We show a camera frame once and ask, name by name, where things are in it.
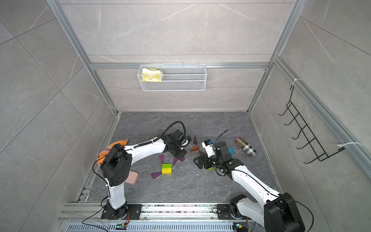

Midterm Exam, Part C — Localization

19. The yellow block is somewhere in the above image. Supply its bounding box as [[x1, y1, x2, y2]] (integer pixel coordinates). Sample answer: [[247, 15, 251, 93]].
[[161, 168, 172, 175]]

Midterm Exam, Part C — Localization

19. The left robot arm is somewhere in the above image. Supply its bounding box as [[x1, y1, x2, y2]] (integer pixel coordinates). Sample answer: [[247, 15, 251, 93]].
[[97, 130, 191, 210]]

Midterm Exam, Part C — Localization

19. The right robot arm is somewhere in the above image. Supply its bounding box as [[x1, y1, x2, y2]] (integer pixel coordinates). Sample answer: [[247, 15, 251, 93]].
[[193, 140, 305, 232]]

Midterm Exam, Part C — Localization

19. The orange red wedge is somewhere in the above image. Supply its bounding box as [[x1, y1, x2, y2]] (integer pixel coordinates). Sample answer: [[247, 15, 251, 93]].
[[190, 146, 200, 152]]

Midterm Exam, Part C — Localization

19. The plaid patterned pouch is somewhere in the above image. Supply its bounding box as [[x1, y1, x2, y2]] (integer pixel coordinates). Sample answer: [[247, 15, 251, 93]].
[[235, 137, 257, 157]]

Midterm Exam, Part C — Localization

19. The pink rounded case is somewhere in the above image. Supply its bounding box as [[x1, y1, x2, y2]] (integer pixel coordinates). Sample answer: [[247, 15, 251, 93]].
[[125, 171, 139, 185]]

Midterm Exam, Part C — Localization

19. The yellow cloth in basket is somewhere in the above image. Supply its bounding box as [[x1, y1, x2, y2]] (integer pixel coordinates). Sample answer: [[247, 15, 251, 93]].
[[141, 68, 163, 82]]

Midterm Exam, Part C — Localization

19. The orange plush fish toy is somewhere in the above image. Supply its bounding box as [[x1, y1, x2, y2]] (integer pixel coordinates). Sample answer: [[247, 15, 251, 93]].
[[97, 139, 128, 167]]

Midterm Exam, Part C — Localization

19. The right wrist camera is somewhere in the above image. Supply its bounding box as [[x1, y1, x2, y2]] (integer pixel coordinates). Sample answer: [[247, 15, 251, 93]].
[[202, 139, 215, 157]]

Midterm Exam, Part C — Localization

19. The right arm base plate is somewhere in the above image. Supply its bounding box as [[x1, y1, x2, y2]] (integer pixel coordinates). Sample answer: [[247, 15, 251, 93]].
[[216, 204, 245, 220]]

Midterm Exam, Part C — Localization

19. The white wire mesh basket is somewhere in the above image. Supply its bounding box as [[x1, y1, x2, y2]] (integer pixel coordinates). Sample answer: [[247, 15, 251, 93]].
[[137, 64, 207, 91]]

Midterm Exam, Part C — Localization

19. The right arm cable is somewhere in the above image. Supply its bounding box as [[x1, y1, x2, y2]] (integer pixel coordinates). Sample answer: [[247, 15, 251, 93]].
[[213, 130, 315, 232]]

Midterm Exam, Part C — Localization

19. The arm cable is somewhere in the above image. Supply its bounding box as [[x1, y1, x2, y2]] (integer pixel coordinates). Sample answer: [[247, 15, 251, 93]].
[[81, 121, 187, 232], [213, 130, 315, 232]]

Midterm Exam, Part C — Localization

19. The black wire hook rack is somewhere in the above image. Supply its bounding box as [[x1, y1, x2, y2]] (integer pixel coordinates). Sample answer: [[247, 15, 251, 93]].
[[278, 86, 345, 164]]

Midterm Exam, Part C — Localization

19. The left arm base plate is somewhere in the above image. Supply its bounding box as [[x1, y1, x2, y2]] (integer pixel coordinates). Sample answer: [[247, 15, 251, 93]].
[[100, 203, 143, 220]]

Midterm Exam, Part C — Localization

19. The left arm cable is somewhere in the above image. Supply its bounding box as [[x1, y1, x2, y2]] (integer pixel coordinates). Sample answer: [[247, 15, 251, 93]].
[[81, 121, 187, 232]]

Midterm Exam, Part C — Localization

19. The metal front rail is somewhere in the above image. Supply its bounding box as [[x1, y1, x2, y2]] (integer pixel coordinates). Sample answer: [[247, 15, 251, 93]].
[[56, 203, 261, 232]]

